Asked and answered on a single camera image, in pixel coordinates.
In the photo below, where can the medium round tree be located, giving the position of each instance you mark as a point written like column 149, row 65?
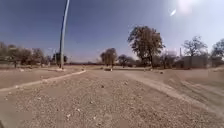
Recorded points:
column 109, row 56

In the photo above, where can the small distant tree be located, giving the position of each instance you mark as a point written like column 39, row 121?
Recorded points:
column 124, row 60

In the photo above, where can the gravel dirt road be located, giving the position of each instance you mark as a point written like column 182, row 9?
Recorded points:
column 100, row 100

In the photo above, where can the large leafy tree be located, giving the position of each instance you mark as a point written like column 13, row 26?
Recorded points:
column 145, row 43

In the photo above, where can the tall thin pole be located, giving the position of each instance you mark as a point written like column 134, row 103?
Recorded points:
column 62, row 40

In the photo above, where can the grey boxy building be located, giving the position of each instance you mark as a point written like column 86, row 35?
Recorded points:
column 195, row 62

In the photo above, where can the bare branching tree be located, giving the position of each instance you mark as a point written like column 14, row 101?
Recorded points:
column 194, row 46

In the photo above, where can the bare dry earth field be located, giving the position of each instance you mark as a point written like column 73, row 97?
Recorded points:
column 200, row 78

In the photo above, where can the distant row of trees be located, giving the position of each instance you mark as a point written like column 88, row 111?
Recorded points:
column 23, row 55

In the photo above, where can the dry ground beyond kerb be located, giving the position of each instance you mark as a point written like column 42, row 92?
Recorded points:
column 20, row 77

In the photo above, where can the cluster of trees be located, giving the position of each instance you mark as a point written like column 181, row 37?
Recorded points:
column 218, row 50

